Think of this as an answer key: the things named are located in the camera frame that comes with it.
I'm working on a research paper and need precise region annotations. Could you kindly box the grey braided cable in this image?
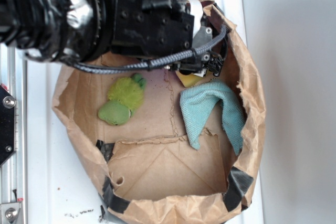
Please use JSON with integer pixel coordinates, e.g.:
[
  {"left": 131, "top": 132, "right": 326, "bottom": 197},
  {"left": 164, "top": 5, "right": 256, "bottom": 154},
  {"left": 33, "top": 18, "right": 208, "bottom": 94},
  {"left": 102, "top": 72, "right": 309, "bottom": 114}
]
[{"left": 72, "top": 24, "right": 228, "bottom": 73}]

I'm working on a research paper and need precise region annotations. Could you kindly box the light blue microfiber cloth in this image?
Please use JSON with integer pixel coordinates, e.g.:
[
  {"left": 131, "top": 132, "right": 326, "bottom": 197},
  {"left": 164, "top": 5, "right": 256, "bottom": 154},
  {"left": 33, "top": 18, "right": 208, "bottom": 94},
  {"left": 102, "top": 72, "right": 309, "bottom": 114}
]
[{"left": 180, "top": 79, "right": 246, "bottom": 155}]

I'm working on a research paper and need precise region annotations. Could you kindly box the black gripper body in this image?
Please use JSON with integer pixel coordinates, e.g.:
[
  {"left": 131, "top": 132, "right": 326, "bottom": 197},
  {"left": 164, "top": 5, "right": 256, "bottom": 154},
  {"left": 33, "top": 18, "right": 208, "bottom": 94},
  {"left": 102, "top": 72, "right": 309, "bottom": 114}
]
[{"left": 111, "top": 0, "right": 227, "bottom": 76}]

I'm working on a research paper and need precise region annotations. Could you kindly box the aluminium frame rail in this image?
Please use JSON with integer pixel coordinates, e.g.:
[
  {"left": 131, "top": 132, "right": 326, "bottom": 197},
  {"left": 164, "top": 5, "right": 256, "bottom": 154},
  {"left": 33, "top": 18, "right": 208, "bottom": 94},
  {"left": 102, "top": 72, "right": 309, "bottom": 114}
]
[{"left": 1, "top": 45, "right": 28, "bottom": 223}]

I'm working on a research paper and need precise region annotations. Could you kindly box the black mounting bracket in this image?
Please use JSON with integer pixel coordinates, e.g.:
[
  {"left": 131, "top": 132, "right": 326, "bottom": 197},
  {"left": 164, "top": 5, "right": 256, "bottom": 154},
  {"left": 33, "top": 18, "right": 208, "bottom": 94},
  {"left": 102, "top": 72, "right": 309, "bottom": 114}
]
[{"left": 0, "top": 85, "right": 16, "bottom": 166}]

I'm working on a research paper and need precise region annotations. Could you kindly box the white plastic tray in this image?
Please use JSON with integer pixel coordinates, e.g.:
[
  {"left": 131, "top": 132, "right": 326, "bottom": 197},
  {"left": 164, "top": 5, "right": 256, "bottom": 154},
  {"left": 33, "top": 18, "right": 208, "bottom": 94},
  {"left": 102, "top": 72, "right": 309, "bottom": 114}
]
[{"left": 25, "top": 0, "right": 265, "bottom": 224}]

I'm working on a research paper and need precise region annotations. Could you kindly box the green plush frog toy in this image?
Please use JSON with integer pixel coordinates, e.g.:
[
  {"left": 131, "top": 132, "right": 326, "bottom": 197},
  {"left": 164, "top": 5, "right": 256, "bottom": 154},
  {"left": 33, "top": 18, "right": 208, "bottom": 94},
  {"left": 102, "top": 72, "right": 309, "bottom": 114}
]
[{"left": 98, "top": 73, "right": 146, "bottom": 125}]

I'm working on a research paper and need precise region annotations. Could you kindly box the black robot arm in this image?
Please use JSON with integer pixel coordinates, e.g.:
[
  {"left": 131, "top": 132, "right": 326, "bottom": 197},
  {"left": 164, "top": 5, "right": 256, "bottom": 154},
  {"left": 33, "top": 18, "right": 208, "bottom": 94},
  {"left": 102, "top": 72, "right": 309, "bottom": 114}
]
[{"left": 1, "top": 0, "right": 228, "bottom": 76}]

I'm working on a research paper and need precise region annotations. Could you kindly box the yellow green sponge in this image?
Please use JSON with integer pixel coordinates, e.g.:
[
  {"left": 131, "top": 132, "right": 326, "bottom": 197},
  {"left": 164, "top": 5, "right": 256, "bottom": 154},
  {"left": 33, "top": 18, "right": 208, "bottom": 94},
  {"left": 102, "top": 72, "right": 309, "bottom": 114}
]
[{"left": 176, "top": 71, "right": 212, "bottom": 88}]

